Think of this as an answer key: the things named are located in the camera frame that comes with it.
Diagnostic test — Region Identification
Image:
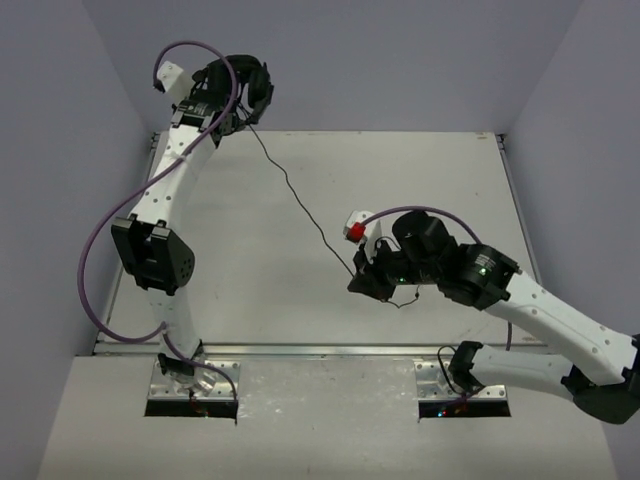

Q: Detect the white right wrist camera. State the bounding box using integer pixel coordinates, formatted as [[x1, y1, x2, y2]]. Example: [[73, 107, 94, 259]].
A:
[[343, 210, 382, 263]]

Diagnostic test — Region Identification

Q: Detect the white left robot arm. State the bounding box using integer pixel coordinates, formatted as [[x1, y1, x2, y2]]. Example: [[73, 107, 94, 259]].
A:
[[111, 54, 273, 394]]

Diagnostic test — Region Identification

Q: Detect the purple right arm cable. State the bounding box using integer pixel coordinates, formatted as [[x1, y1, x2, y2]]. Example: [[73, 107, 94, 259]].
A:
[[359, 204, 513, 351]]

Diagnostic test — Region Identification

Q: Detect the aluminium table rail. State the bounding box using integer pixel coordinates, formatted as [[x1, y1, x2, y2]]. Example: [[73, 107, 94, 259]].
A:
[[94, 341, 546, 358]]

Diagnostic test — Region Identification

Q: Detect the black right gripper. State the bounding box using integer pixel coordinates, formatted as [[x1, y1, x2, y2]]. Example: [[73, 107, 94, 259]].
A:
[[348, 235, 439, 304]]

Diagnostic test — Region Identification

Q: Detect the aluminium base plate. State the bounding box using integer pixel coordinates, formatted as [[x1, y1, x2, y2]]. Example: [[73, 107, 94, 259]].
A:
[[413, 356, 507, 403], [147, 358, 241, 402]]

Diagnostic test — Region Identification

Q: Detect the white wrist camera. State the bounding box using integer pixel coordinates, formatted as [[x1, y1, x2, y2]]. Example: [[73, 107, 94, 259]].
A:
[[153, 61, 194, 102], [343, 210, 382, 263]]

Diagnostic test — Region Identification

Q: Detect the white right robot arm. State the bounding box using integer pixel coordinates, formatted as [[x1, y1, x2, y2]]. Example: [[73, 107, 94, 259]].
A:
[[343, 206, 639, 425]]

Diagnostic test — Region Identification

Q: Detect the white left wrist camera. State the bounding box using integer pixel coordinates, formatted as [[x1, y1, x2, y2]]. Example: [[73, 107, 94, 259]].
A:
[[153, 61, 194, 102]]

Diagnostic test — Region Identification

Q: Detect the thin black right base wire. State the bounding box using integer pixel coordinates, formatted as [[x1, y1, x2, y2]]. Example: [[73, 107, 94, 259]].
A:
[[435, 344, 481, 401]]

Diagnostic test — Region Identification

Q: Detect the right aluminium base plate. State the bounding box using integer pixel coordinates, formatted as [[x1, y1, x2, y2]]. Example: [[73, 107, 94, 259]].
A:
[[413, 356, 507, 403]]

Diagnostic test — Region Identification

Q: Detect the left aluminium base plate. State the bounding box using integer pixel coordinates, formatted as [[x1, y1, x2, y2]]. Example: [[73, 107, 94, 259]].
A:
[[147, 358, 241, 402]]

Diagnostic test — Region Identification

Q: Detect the black headset with microphone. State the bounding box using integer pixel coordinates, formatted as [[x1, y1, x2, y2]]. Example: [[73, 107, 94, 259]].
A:
[[206, 54, 274, 126]]

